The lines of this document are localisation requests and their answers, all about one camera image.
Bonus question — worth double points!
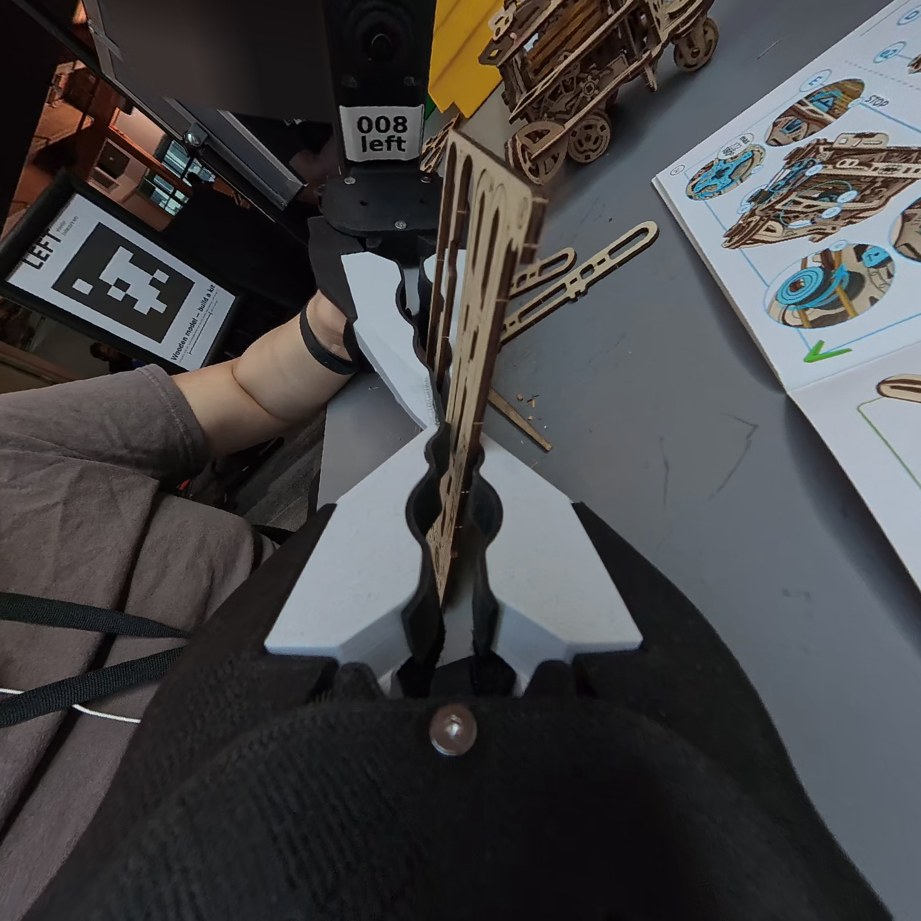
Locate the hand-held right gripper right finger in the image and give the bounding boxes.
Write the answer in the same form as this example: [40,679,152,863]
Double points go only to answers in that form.
[469,437,644,697]

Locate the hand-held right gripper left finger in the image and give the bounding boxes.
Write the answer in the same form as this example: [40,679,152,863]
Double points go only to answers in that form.
[263,425,443,693]

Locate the wooden parts sheet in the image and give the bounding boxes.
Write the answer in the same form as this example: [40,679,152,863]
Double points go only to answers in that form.
[425,130,551,605]

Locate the person's left forearm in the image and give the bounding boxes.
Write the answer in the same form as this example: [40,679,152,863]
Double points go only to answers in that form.
[173,306,357,461]

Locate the wooden model vehicle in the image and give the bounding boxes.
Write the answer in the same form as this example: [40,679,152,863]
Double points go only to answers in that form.
[477,0,720,186]

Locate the person's left hand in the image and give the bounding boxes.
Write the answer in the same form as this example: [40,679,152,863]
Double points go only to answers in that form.
[308,286,358,358]

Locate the small wooden lattice part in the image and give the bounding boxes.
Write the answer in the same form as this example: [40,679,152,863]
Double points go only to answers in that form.
[419,130,461,174]

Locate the black wristband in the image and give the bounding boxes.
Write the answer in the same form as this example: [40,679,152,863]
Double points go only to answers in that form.
[298,296,359,377]

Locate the short slotted wooden strip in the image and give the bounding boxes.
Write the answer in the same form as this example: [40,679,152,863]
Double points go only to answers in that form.
[507,247,578,303]

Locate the grey framed panel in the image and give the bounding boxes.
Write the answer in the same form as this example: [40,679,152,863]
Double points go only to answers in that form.
[79,0,307,211]

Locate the long slotted wooden strip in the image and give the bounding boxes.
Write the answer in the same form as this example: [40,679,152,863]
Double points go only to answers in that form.
[498,220,661,345]

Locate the yellow plastic bin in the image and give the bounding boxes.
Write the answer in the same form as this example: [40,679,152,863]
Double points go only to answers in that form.
[428,0,505,118]

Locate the thin wooden stick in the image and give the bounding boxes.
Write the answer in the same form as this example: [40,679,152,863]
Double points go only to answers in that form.
[488,389,555,454]

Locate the black framed marker sign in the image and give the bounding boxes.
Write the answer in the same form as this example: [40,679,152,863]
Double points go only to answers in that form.
[0,171,240,374]

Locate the instruction booklet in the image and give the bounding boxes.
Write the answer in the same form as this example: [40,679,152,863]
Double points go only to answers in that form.
[651,0,921,577]

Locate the thin white cord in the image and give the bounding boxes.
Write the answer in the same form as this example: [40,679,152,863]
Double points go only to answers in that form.
[0,685,142,724]

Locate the black harness strap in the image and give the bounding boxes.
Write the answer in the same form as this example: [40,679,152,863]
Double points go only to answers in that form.
[0,592,189,640]
[0,646,189,729]

